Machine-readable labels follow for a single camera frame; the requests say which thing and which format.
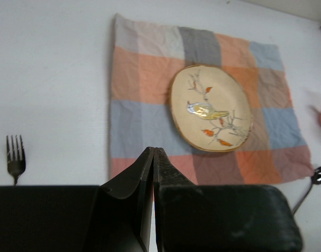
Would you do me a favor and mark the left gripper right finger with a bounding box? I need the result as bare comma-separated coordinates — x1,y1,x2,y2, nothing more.
153,148,202,251

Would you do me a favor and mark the checkered orange blue placemat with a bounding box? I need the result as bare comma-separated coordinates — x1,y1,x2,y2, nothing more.
110,14,314,185

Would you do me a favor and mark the dark metal fork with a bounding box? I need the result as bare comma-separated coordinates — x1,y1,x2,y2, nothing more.
6,135,26,186

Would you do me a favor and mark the beige bird pattern plate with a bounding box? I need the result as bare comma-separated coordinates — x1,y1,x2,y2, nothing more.
169,65,253,152

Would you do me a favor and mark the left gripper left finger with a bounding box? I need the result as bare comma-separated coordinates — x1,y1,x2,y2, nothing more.
93,147,154,251

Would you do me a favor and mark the black metal spoon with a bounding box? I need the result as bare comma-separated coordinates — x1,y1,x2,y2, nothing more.
292,166,321,215

